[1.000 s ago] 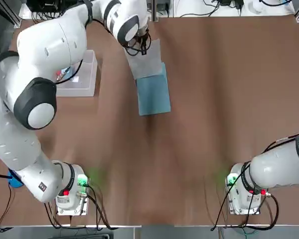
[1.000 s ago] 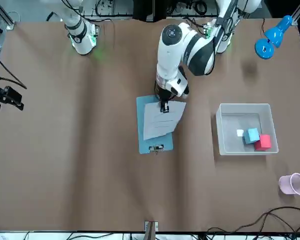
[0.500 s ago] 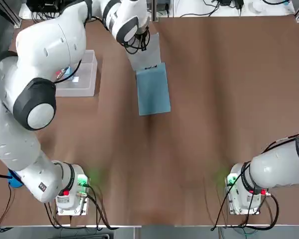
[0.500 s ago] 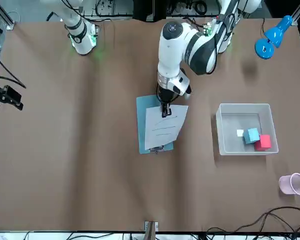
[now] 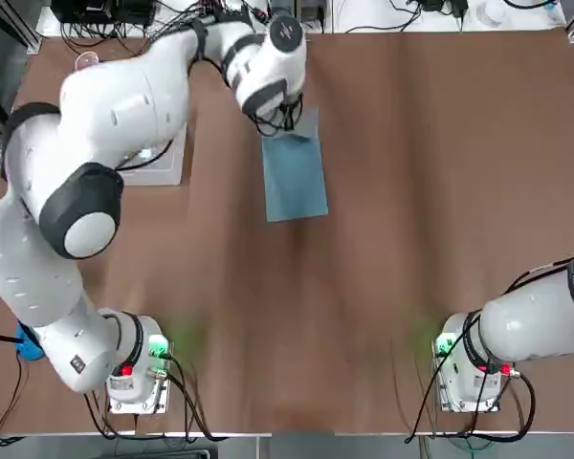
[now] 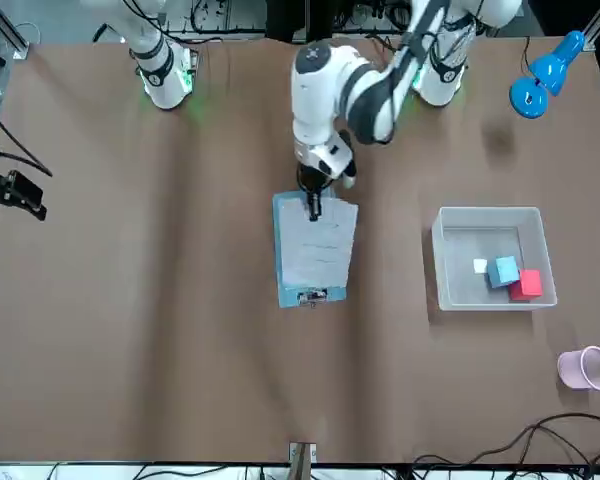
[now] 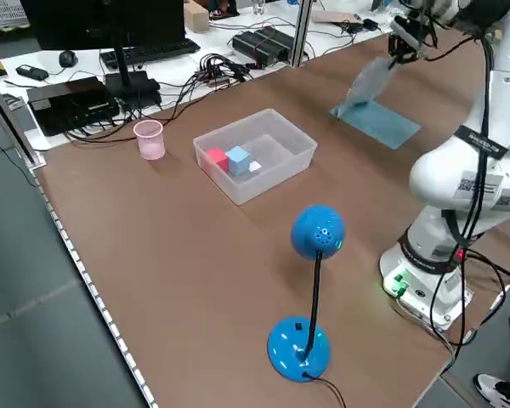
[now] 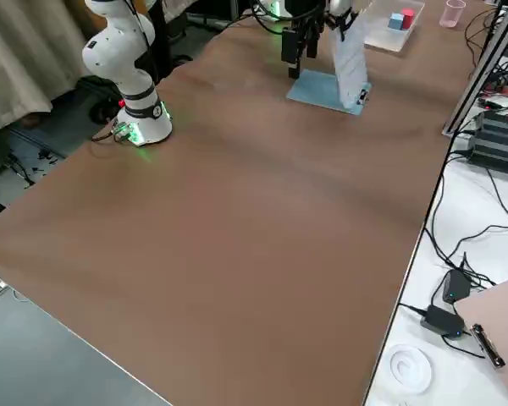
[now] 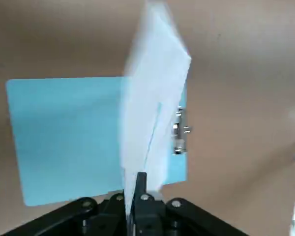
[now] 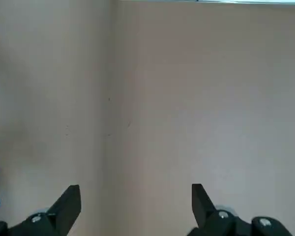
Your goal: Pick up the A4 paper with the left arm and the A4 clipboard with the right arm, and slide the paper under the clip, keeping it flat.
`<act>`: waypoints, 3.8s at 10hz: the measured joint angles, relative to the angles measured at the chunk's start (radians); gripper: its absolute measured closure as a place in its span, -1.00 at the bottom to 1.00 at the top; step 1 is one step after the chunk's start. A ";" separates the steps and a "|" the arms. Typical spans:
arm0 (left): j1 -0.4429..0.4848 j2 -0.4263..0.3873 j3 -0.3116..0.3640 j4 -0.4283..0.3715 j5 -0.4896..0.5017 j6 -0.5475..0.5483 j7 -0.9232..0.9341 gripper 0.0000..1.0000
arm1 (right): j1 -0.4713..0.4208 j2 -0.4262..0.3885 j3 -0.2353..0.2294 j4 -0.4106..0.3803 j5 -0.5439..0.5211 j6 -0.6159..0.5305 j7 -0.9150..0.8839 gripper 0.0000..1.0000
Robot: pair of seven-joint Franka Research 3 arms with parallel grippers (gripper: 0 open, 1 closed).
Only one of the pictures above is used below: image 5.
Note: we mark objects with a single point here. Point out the blue plastic object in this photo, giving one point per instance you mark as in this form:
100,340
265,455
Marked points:
28,346

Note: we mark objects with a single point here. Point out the black power adapter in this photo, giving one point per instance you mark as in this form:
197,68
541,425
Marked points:
433,4
458,5

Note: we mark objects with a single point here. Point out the black ribbed electronics box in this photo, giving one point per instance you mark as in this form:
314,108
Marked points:
100,12

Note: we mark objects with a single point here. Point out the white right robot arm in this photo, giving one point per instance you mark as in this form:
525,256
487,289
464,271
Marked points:
531,325

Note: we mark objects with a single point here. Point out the white plastic bin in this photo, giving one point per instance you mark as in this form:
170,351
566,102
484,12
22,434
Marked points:
172,167

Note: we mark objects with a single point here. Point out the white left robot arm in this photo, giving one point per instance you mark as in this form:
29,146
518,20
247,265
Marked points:
124,110

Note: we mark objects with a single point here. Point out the blue clipboard with silver clip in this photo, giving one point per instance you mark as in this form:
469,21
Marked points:
294,181

